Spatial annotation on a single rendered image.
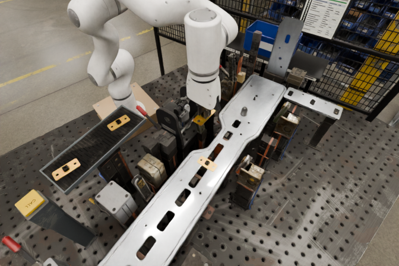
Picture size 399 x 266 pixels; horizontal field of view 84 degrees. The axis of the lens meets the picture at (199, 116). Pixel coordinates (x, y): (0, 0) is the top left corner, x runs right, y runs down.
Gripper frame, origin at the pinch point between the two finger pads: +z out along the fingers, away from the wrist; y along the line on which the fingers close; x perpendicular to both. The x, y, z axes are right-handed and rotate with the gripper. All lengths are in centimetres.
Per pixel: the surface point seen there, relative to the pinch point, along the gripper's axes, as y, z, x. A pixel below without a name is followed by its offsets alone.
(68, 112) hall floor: -189, 128, -4
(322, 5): 4, 1, 100
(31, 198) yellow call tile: -27, 13, -52
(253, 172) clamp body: 20.7, 26.3, 4.4
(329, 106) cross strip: 32, 32, 64
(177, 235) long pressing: 11.4, 29.7, -30.1
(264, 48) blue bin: -15, 24, 79
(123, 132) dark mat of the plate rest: -25.2, 13.5, -17.9
